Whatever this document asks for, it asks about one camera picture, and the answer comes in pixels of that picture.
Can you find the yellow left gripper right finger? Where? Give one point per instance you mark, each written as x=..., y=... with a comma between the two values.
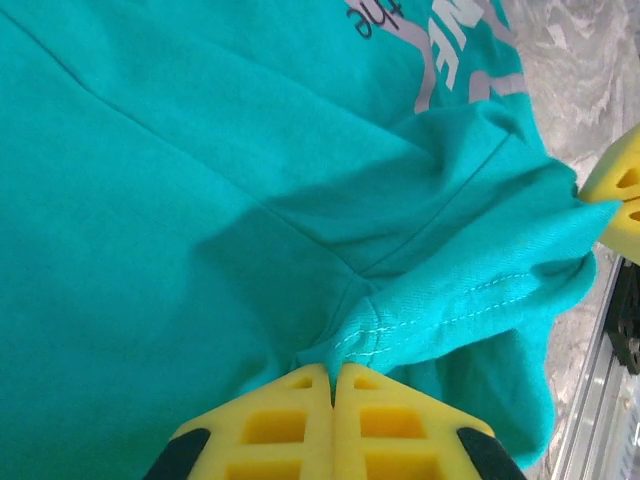
x=390, y=435

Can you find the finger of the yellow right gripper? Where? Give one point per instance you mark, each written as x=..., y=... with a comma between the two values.
x=617, y=170
x=625, y=225

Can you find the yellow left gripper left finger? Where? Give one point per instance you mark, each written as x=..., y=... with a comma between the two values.
x=280, y=435

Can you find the teal t-shirt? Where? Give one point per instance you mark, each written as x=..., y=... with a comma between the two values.
x=200, y=200

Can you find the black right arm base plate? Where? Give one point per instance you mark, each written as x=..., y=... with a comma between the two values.
x=625, y=320

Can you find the aluminium mounting rail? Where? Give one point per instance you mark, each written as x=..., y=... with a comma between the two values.
x=590, y=400

